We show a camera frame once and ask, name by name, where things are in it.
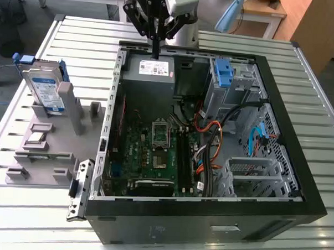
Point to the silver drive cage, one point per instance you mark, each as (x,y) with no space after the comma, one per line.
(240,95)

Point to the blue plastic drive latch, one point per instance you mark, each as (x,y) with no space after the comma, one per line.
(223,73)

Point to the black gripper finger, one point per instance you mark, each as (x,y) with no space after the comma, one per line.
(171,25)
(138,15)

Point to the blue expansion slot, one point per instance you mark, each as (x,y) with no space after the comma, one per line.
(116,171)

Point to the black mesh trash bin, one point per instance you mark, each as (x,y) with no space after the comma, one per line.
(9,43)

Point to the green RAM stick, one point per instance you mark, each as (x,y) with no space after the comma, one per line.
(38,158)

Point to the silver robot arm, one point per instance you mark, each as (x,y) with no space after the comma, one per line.
(187,37)

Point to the black graphics card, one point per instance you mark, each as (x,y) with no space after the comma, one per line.
(153,186)

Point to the hard disk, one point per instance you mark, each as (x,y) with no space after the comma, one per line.
(45,92)

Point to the silver hinged card bracket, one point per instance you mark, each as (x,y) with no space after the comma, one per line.
(82,182)

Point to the grey parts rack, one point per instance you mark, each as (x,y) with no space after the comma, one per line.
(63,142)

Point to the black RAM slot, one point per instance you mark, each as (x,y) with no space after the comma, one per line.
(187,159)
(180,158)

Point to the silver disk bay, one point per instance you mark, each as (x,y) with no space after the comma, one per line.
(253,177)

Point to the green motherboard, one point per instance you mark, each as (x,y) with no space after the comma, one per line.
(135,157)

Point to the CPU socket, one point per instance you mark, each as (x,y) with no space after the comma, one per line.
(160,161)

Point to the wooden cabinet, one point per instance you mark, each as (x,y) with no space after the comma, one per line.
(320,32)

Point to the black PC case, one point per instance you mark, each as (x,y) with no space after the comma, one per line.
(179,222)

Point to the black case fan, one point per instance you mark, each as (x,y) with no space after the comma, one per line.
(118,123)

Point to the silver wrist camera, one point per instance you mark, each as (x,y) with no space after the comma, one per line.
(183,5)

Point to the grey power supply unit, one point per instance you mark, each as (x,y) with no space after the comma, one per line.
(146,93)

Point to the silver CPU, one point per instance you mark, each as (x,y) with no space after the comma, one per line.
(36,137)

